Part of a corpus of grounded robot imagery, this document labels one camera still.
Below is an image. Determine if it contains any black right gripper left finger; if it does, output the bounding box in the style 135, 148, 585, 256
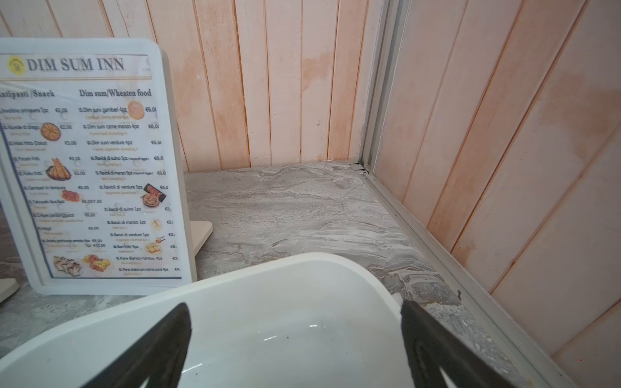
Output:
84, 303, 192, 387

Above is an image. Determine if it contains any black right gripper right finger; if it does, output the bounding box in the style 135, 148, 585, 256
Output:
400, 300, 512, 387

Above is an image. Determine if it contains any white plastic tray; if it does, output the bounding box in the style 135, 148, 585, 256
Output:
1, 253, 413, 387

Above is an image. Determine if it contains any right white menu holder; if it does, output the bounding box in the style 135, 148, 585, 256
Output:
1, 38, 213, 295

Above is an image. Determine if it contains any Dim Sum Inn menu right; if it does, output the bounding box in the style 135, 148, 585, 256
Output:
1, 53, 183, 281

